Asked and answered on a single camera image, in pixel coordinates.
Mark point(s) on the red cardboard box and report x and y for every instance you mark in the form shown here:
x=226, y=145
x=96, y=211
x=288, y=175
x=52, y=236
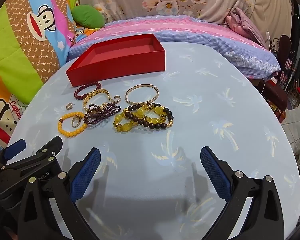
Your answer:
x=120, y=62

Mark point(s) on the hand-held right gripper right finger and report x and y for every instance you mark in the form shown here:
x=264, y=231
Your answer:
x=215, y=171

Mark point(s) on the dark red cushion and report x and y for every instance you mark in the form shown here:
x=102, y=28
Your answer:
x=275, y=93

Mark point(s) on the pink quilted cloth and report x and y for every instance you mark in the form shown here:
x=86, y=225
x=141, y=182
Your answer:
x=245, y=25

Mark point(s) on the blue palm print tablecloth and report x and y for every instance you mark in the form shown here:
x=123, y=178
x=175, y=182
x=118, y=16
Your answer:
x=190, y=100

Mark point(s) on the dark metal chair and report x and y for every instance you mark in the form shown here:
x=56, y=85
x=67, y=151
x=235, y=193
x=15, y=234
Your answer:
x=285, y=52

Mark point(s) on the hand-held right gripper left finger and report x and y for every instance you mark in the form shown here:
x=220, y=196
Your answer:
x=86, y=173

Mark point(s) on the cartoon monkey printed blanket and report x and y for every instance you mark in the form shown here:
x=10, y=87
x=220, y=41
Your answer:
x=27, y=55

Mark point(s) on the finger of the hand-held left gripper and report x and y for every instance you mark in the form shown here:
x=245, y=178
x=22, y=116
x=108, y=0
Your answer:
x=15, y=148
x=46, y=150

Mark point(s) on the green pillow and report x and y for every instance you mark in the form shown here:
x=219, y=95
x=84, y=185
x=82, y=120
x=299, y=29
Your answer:
x=87, y=16

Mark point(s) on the pink blue striped bedding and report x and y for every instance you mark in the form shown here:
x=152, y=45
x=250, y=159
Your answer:
x=202, y=33

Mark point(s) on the rose gold bangle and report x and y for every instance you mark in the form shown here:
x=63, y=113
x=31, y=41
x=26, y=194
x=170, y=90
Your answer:
x=141, y=86

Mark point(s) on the grey floral sheet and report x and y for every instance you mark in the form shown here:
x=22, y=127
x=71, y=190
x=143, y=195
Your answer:
x=202, y=0

